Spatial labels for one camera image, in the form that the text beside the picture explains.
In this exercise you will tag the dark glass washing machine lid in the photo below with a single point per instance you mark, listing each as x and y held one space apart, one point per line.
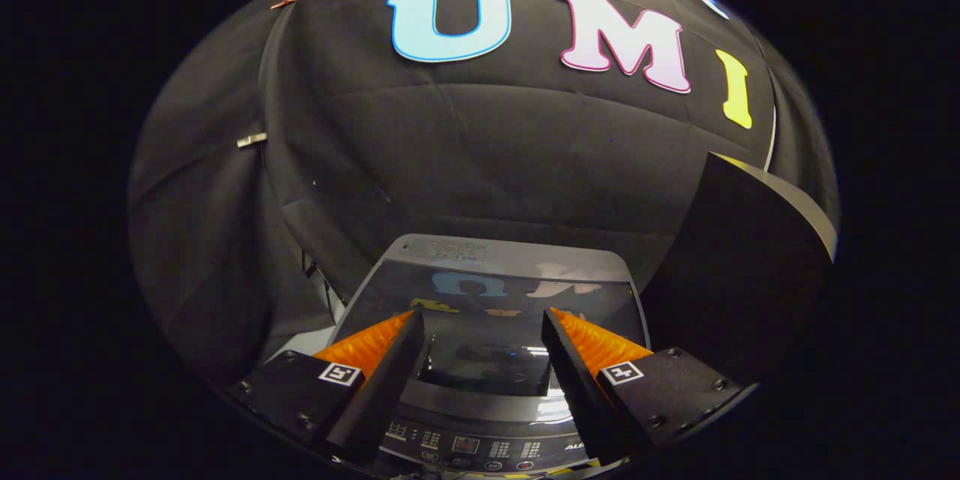
480 285

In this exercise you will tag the grey washing machine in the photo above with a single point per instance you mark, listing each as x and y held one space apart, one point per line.
480 448

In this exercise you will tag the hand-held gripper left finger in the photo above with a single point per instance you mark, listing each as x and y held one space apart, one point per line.
386 390

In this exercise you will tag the black backdrop cloth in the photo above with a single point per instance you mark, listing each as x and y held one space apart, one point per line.
480 135

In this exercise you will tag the white clip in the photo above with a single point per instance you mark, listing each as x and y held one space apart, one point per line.
251 139

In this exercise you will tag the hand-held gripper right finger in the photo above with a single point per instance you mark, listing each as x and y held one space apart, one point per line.
574 390

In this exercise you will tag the red clip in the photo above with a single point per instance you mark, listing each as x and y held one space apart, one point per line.
283 2

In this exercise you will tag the beige cabinet with dark top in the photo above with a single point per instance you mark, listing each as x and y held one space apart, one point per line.
735 277

